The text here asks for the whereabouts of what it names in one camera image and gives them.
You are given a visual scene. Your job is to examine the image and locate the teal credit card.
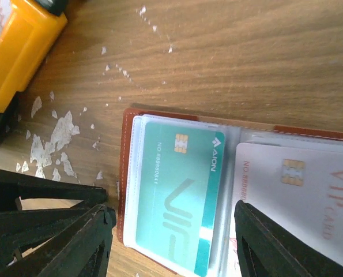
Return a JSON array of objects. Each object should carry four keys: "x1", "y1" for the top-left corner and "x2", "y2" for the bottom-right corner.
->
[{"x1": 135, "y1": 121, "x2": 225, "y2": 276}]

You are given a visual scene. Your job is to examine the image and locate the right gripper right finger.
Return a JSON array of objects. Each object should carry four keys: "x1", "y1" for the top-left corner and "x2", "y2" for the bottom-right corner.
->
[{"x1": 234, "y1": 200, "x2": 343, "y2": 276}]

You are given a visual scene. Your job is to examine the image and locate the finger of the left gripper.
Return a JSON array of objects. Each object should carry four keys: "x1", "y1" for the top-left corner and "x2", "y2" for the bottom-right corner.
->
[
  {"x1": 0, "y1": 169, "x2": 107, "y2": 212},
  {"x1": 0, "y1": 208, "x2": 91, "y2": 265}
]

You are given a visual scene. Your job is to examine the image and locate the orange bin white cards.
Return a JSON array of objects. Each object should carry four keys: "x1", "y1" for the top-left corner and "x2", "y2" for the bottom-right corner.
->
[{"x1": 0, "y1": 1, "x2": 68, "y2": 113}]

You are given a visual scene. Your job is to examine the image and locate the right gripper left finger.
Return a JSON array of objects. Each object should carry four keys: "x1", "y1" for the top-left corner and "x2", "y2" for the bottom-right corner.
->
[{"x1": 0, "y1": 205, "x2": 116, "y2": 276}]

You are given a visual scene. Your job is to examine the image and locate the brown leather card holder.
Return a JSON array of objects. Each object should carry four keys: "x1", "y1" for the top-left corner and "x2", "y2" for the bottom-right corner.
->
[{"x1": 117, "y1": 108, "x2": 343, "y2": 276}]

